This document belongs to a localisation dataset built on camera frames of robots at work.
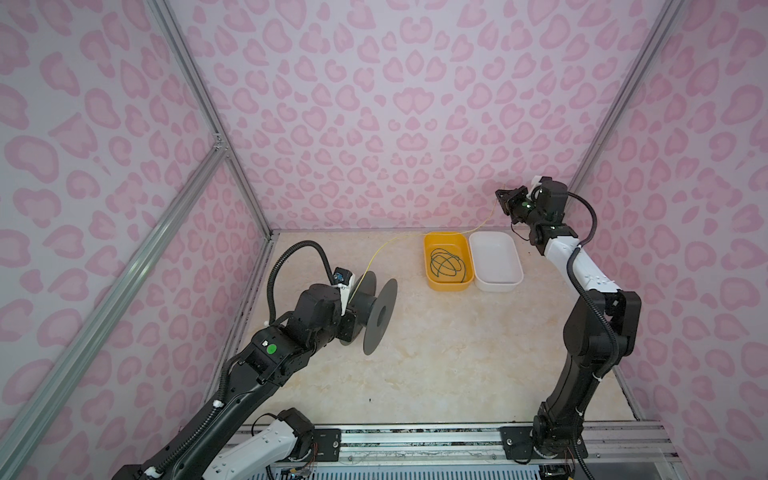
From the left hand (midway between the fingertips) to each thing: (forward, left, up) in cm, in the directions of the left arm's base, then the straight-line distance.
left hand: (353, 301), depth 70 cm
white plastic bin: (+29, -46, -23) cm, 59 cm away
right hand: (+33, -40, +7) cm, 53 cm away
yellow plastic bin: (+38, -34, -24) cm, 56 cm away
